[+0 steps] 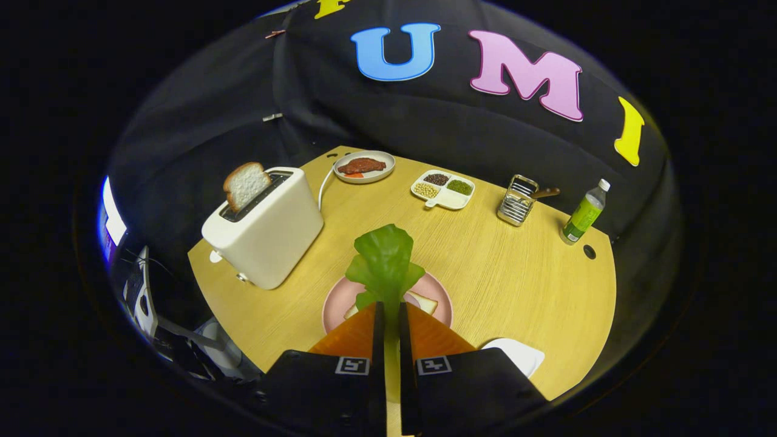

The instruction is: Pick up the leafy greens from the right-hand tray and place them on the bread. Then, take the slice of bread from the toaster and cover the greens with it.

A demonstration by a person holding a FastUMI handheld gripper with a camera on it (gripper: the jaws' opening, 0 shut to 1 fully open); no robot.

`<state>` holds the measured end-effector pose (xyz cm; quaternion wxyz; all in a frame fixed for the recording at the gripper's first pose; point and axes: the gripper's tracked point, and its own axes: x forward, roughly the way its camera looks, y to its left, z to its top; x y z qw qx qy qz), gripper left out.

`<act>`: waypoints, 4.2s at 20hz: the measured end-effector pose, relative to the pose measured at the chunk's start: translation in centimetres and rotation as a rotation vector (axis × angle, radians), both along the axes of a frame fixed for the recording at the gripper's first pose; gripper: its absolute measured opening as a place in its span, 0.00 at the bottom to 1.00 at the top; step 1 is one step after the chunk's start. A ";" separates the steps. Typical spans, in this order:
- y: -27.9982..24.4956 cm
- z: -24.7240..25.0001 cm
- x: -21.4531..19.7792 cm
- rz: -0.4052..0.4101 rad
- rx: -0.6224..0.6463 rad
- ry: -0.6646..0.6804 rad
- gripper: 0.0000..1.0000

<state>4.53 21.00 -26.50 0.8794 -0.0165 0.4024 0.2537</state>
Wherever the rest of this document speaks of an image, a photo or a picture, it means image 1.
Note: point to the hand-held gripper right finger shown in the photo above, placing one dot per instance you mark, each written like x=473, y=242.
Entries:
x=404, y=364

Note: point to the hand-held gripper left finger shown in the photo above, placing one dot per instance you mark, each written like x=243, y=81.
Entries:
x=380, y=364

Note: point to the green lettuce leaf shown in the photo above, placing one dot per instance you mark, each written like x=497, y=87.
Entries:
x=385, y=255

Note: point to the toasted bread slice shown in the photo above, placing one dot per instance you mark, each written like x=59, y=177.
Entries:
x=246, y=185

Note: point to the white bread slice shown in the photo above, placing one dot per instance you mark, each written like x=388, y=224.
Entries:
x=425, y=302

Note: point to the pink plate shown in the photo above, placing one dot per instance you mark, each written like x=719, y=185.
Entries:
x=340, y=300

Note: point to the white square plate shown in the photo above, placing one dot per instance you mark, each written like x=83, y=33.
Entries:
x=519, y=355

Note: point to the white toaster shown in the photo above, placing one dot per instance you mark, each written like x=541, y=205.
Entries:
x=273, y=237

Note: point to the white divided dish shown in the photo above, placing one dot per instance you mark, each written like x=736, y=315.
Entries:
x=449, y=199

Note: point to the pile of pale beans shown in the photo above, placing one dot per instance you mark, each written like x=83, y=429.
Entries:
x=426, y=190

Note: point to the pile of green beans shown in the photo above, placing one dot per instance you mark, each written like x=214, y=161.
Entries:
x=459, y=187

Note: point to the pile of dark beans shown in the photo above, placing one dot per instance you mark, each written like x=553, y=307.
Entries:
x=436, y=179

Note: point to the round white plate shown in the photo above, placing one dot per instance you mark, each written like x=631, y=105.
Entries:
x=388, y=168

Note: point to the brown meat slice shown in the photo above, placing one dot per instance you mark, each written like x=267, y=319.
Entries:
x=362, y=165

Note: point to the wooden spoon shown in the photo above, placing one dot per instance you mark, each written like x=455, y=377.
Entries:
x=546, y=193

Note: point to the green label bottle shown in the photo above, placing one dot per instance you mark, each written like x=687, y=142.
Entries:
x=583, y=215

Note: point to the white chair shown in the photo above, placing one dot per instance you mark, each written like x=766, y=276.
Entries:
x=145, y=303

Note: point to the silver clip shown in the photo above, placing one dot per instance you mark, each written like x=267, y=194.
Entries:
x=272, y=117

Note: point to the computer monitor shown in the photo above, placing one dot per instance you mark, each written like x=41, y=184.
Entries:
x=112, y=221

